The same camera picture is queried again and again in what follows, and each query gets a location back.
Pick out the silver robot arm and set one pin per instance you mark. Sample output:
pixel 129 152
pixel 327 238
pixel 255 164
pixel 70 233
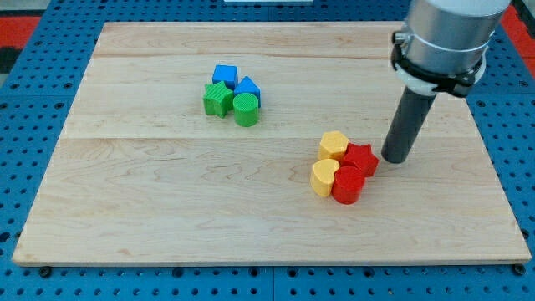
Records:
pixel 442 43

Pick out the yellow hexagon block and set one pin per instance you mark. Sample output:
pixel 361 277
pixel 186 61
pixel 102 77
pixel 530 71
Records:
pixel 333 145

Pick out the wooden board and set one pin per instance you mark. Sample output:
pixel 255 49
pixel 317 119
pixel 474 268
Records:
pixel 142 176

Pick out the green cylinder block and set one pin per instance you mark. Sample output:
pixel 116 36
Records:
pixel 246 109

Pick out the yellow heart block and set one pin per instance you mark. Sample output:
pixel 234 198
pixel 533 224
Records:
pixel 322 176

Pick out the blue triangle block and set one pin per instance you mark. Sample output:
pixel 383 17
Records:
pixel 247 85

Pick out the green star block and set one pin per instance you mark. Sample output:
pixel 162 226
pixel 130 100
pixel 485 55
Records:
pixel 218 99

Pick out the blue cube block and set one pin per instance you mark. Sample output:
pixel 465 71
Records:
pixel 228 74

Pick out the red cylinder block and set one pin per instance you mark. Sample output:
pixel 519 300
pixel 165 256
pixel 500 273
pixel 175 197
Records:
pixel 348 185

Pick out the red star block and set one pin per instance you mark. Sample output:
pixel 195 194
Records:
pixel 362 158

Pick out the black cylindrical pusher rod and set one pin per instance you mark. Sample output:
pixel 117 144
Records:
pixel 409 117

